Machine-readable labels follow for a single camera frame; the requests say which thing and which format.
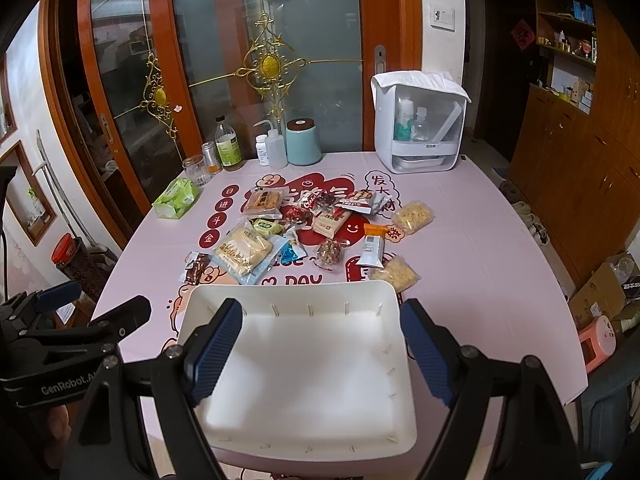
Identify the white storage cabinet box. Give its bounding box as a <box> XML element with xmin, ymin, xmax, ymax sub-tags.
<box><xmin>371</xmin><ymin>70</ymin><xmax>471</xmax><ymax>174</ymax></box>

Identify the red white snack bag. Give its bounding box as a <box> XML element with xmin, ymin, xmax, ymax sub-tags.
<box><xmin>334</xmin><ymin>190</ymin><xmax>390</xmax><ymax>216</ymax></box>

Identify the red lid jar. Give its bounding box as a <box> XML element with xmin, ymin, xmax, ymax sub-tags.
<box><xmin>51</xmin><ymin>233</ymin><xmax>107</xmax><ymax>302</ymax></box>

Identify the pink stool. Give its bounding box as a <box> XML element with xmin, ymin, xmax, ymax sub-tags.
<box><xmin>579</xmin><ymin>315</ymin><xmax>617</xmax><ymax>374</ymax></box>

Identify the white squeeze bottle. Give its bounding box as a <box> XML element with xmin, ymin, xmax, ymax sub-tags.
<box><xmin>255</xmin><ymin>119</ymin><xmax>288</xmax><ymax>169</ymax></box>

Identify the wooden cabinet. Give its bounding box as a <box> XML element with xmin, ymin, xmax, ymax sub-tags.
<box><xmin>508</xmin><ymin>0</ymin><xmax>639</xmax><ymax>286</ymax></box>

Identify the dark dried fruit packet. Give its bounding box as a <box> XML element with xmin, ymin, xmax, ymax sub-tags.
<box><xmin>307</xmin><ymin>190</ymin><xmax>337</xmax><ymax>214</ymax></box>

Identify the red mixed nut packet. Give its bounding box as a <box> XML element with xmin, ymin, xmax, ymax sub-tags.
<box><xmin>283</xmin><ymin>204</ymin><xmax>314</xmax><ymax>226</ymax></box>

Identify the biscuit pack clear wrapper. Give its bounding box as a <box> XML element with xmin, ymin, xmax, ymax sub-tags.
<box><xmin>242</xmin><ymin>188</ymin><xmax>288</xmax><ymax>220</ymax></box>

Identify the beige soda cracker pack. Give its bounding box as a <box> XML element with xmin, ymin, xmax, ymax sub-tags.
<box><xmin>311</xmin><ymin>208</ymin><xmax>352</xmax><ymax>240</ymax></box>

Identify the clear drinking glass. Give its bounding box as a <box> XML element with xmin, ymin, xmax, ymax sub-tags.
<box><xmin>182</xmin><ymin>155</ymin><xmax>212</xmax><ymax>186</ymax></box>

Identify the teal canister brown lid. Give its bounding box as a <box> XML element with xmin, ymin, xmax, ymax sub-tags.
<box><xmin>285</xmin><ymin>118</ymin><xmax>322</xmax><ymax>166</ymax></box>

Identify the brown chocolate snack packet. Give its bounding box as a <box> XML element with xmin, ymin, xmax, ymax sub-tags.
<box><xmin>179</xmin><ymin>252</ymin><xmax>213</xmax><ymax>285</ymax></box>

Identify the small white pill bottle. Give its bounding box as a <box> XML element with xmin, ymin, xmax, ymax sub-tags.
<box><xmin>255</xmin><ymin>134</ymin><xmax>269</xmax><ymax>167</ymax></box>

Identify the blue snack packet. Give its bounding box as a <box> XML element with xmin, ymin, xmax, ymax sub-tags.
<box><xmin>279</xmin><ymin>228</ymin><xmax>308</xmax><ymax>266</ymax></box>

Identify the white plastic bin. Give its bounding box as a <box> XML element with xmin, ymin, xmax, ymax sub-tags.
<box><xmin>179</xmin><ymin>281</ymin><xmax>416</xmax><ymax>463</ymax></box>

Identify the large cream cracker pack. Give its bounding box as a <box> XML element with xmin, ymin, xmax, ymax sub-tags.
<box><xmin>212</xmin><ymin>221</ymin><xmax>285</xmax><ymax>285</ymax></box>

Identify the green tissue pack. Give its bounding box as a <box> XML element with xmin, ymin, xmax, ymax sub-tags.
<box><xmin>152</xmin><ymin>177</ymin><xmax>200</xmax><ymax>220</ymax></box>

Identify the cardboard box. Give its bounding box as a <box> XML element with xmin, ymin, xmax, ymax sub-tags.
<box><xmin>568</xmin><ymin>252</ymin><xmax>639</xmax><ymax>330</ymax></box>

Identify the green label glass bottle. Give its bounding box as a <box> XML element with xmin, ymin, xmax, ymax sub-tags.
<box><xmin>214</xmin><ymin>116</ymin><xmax>243</xmax><ymax>171</ymax></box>

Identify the small green candy packet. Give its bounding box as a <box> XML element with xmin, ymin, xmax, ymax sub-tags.
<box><xmin>250</xmin><ymin>218</ymin><xmax>284</xmax><ymax>237</ymax></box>

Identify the orange white snack bar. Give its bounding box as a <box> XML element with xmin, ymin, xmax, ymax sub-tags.
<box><xmin>356</xmin><ymin>223</ymin><xmax>387</xmax><ymax>269</ymax></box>

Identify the puffed rice snack bag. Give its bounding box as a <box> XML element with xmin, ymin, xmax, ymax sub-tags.
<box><xmin>392</xmin><ymin>200</ymin><xmax>434</xmax><ymax>235</ymax></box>

